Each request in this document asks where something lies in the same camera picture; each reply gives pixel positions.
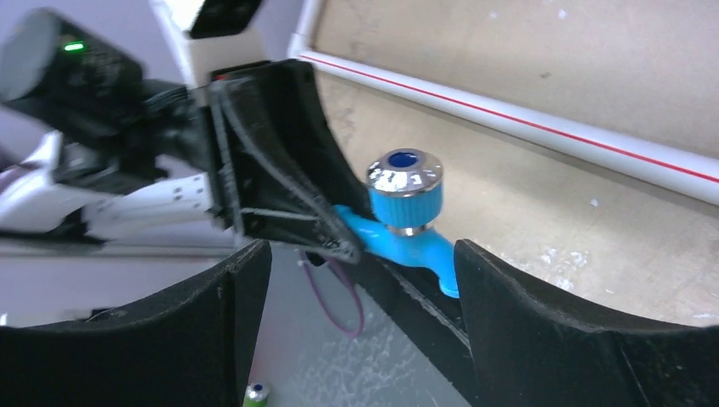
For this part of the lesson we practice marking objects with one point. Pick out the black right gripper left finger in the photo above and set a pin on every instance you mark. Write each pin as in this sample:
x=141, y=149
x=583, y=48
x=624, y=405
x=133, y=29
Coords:
x=190, y=344

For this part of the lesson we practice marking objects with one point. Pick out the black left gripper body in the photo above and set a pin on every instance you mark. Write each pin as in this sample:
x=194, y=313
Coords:
x=181, y=128

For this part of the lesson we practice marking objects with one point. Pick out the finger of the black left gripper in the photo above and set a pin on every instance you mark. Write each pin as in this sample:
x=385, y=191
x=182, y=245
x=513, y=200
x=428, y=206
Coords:
x=283, y=172

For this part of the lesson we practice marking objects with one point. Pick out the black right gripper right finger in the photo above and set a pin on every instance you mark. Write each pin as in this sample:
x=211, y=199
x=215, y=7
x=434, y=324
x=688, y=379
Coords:
x=534, y=344

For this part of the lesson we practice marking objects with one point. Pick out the blue plastic water faucet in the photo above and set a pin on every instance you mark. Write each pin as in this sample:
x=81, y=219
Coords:
x=405, y=188

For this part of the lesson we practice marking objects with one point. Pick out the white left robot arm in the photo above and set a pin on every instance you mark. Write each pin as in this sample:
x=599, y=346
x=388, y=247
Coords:
x=97, y=176

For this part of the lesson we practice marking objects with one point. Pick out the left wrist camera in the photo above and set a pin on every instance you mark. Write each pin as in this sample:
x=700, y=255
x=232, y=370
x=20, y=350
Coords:
x=209, y=36

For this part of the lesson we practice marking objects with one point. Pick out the white PVC pipe frame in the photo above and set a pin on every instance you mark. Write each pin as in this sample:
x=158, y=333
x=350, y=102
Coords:
x=680, y=171

